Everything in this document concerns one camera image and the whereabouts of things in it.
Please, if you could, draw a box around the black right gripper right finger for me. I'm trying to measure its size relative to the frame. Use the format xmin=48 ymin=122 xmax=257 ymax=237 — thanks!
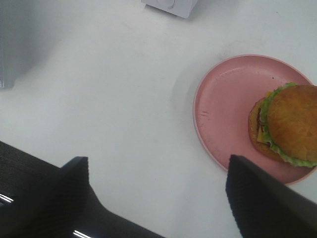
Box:
xmin=225 ymin=155 xmax=317 ymax=238

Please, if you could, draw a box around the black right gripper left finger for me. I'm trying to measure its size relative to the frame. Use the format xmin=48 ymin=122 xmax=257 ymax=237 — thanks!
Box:
xmin=0 ymin=157 xmax=89 ymax=238

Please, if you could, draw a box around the toy burger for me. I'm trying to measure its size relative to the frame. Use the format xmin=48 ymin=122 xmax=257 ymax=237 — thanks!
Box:
xmin=248 ymin=83 xmax=317 ymax=168

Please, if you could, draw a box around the pink round plate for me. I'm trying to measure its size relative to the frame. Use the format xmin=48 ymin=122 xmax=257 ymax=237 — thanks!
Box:
xmin=193 ymin=55 xmax=316 ymax=184

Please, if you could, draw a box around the round white door button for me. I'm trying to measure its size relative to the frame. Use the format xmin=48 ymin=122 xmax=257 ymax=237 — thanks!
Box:
xmin=157 ymin=0 xmax=175 ymax=9

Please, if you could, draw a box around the white microwave oven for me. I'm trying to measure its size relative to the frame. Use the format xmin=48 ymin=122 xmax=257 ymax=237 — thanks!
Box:
xmin=141 ymin=0 xmax=198 ymax=18

